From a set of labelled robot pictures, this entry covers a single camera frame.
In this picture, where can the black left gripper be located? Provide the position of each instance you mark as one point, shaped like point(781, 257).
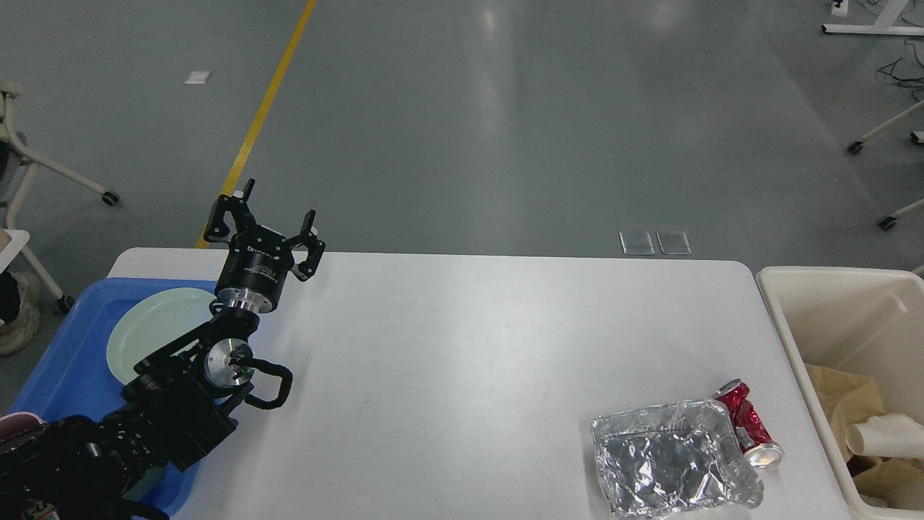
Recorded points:
point(250, 273)

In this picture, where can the light green plate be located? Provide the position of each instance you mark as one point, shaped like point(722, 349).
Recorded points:
point(153, 323)

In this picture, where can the aluminium foil tray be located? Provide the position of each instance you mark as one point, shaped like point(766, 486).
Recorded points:
point(660, 460)

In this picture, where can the red snack wrapper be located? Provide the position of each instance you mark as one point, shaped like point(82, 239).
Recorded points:
point(756, 444)

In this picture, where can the brown paper bag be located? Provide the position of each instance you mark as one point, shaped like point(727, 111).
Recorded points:
point(848, 399)

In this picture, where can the white paper cup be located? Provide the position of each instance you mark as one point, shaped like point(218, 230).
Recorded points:
point(892, 435)

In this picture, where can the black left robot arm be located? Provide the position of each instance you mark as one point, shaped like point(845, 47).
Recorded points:
point(178, 407)

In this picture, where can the blue plastic tray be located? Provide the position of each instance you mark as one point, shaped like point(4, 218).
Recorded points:
point(72, 377)

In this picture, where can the white sack on floor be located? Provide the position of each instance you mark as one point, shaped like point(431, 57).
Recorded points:
point(20, 315)

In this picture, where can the white rolling chair left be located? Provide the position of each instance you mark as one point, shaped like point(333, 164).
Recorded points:
point(32, 158)

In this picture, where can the pink mug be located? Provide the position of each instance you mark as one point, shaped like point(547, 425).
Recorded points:
point(18, 423)

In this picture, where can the small clear floor plate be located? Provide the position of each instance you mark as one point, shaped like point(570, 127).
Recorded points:
point(637, 243)

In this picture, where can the beige plastic bin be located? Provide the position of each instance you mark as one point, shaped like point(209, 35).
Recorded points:
point(862, 321)

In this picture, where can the white table base far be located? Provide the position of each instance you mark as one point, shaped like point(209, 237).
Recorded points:
point(873, 18)

